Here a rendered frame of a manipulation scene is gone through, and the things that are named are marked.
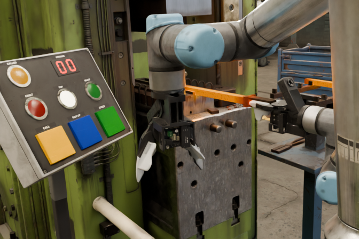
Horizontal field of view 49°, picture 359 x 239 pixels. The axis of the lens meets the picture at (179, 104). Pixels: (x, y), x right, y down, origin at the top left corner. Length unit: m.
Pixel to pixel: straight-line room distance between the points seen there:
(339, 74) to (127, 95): 1.11
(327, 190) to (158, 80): 0.45
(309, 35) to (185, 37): 9.70
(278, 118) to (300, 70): 4.14
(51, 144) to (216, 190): 0.79
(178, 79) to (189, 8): 0.65
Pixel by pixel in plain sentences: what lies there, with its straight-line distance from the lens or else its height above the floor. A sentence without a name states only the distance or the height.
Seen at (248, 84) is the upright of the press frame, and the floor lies 0.94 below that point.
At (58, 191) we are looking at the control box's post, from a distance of 1.16.
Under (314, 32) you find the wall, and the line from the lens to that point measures 10.25.
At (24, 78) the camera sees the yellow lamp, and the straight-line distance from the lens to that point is 0.99.
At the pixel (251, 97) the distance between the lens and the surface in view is 1.24.
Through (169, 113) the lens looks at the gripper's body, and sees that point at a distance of 0.78.
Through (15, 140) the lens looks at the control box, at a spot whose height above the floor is 1.04.
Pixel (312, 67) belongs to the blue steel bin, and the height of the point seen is 0.51.
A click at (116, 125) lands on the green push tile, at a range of 1.09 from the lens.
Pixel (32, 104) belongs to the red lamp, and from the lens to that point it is 0.96.
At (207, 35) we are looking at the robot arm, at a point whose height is 1.25.
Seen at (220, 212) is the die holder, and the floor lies 0.52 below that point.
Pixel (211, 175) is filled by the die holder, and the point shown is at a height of 0.68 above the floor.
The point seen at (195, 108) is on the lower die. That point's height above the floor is 0.94.
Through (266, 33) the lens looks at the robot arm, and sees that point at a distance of 0.71.
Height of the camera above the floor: 1.30
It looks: 14 degrees down
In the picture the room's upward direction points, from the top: 3 degrees counter-clockwise
